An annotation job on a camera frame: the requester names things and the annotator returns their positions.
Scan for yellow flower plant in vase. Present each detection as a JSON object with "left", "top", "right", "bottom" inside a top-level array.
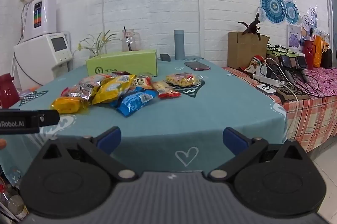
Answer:
[{"left": 74, "top": 31, "right": 118, "bottom": 58}]

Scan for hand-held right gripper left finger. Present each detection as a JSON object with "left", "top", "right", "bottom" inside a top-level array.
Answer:
[{"left": 39, "top": 126, "right": 139, "bottom": 183}]

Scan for pink patterned cloth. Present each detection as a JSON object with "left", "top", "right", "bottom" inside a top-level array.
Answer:
[{"left": 297, "top": 67, "right": 337, "bottom": 101}]

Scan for black charging cables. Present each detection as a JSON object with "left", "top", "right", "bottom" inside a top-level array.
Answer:
[{"left": 266, "top": 44, "right": 325, "bottom": 98}]

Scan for white vertical wall pipe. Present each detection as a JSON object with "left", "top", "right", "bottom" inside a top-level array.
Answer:
[{"left": 196, "top": 0, "right": 204, "bottom": 58}]

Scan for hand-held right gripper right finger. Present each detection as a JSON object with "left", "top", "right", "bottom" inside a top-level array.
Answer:
[{"left": 207, "top": 127, "right": 307, "bottom": 183}]

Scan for wall photo print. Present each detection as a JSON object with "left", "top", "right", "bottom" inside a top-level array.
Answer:
[{"left": 288, "top": 24, "right": 303, "bottom": 53}]

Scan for grey blue thermos bottle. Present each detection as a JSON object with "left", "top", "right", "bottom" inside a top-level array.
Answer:
[{"left": 174, "top": 29, "right": 185, "bottom": 60}]

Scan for orange checkered tablecloth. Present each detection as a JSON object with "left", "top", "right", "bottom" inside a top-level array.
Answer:
[{"left": 223, "top": 65, "right": 337, "bottom": 154}]

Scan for brown cardboard box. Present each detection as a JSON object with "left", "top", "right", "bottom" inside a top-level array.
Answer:
[{"left": 228, "top": 31, "right": 270, "bottom": 69}]

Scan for red thermos jug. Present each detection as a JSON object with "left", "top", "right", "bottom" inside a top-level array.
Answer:
[{"left": 0, "top": 74, "right": 20, "bottom": 109}]

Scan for white wall water purifier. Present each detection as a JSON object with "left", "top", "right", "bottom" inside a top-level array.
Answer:
[{"left": 22, "top": 0, "right": 57, "bottom": 41}]

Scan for large blue paper fan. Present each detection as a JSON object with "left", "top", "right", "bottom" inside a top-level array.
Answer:
[{"left": 260, "top": 0, "right": 287, "bottom": 23}]

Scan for yellow silver snack packet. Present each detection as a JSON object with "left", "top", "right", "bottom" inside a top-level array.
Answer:
[{"left": 92, "top": 74, "right": 138, "bottom": 105}]

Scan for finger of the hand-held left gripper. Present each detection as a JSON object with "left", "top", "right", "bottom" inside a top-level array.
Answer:
[{"left": 29, "top": 109, "right": 60, "bottom": 126}]

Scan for white power strip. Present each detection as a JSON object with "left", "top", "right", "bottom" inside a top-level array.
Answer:
[{"left": 252, "top": 73, "right": 281, "bottom": 88}]

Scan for blue snack packet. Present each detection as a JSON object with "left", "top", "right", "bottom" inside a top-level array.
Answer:
[{"left": 116, "top": 89, "right": 158, "bottom": 118}]

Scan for clear packet beige contents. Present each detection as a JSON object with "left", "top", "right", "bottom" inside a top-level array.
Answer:
[{"left": 151, "top": 81, "right": 182, "bottom": 99}]

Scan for orange silver snack packet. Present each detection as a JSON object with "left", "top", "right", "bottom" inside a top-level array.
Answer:
[{"left": 77, "top": 74, "right": 113, "bottom": 88}]

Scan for dark purple plant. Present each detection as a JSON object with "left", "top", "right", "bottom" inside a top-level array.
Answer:
[{"left": 238, "top": 12, "right": 263, "bottom": 40}]

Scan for black charger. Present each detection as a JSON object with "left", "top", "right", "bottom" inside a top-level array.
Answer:
[
  {"left": 294, "top": 56, "right": 308, "bottom": 69},
  {"left": 278, "top": 55, "right": 293, "bottom": 68}
]

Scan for medium blue paper fan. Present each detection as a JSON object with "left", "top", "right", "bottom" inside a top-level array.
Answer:
[{"left": 284, "top": 1, "right": 300, "bottom": 25}]

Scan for clear packet yellow kernels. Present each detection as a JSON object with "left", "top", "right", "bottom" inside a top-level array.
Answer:
[{"left": 165, "top": 72, "right": 205, "bottom": 88}]

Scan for green cardboard box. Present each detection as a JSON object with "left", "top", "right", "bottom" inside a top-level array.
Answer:
[{"left": 86, "top": 49, "right": 158, "bottom": 77}]

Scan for black bag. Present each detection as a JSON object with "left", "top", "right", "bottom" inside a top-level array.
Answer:
[{"left": 321, "top": 48, "right": 334, "bottom": 69}]

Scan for orange bag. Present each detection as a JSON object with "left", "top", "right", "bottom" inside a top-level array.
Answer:
[{"left": 313, "top": 35, "right": 330, "bottom": 68}]

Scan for smartphone with red case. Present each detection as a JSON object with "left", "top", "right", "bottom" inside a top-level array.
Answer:
[{"left": 184, "top": 62, "right": 211, "bottom": 71}]

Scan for glass pitcher with black straw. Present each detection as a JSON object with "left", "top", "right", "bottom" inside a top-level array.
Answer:
[{"left": 122, "top": 26, "right": 142, "bottom": 52}]

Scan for clear plastic bottle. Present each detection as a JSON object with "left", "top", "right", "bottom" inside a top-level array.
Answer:
[{"left": 0, "top": 176, "right": 28, "bottom": 222}]

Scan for colourful doll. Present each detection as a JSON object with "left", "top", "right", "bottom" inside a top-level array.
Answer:
[{"left": 245, "top": 55, "right": 268, "bottom": 73}]

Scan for dark patterned mat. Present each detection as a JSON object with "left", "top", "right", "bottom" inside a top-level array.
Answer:
[{"left": 276, "top": 81, "right": 312, "bottom": 105}]

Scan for white flat round-cornered device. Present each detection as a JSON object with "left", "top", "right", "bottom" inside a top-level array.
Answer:
[{"left": 256, "top": 83, "right": 277, "bottom": 95}]

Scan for silver brown snack packet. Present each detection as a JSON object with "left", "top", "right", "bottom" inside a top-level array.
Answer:
[{"left": 68, "top": 82, "right": 101, "bottom": 102}]

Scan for teal printed tablecloth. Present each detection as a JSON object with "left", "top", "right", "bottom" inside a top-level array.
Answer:
[{"left": 0, "top": 55, "right": 288, "bottom": 188}]

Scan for white appliance with screen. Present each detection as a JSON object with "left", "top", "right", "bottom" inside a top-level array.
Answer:
[{"left": 14, "top": 32, "right": 73, "bottom": 88}]

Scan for yellow orange crinkled snack packet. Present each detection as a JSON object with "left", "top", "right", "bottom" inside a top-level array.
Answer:
[{"left": 51, "top": 96, "right": 92, "bottom": 115}]

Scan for tall red thermos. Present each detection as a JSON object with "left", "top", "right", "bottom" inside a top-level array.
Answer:
[{"left": 303, "top": 40, "right": 315, "bottom": 70}]

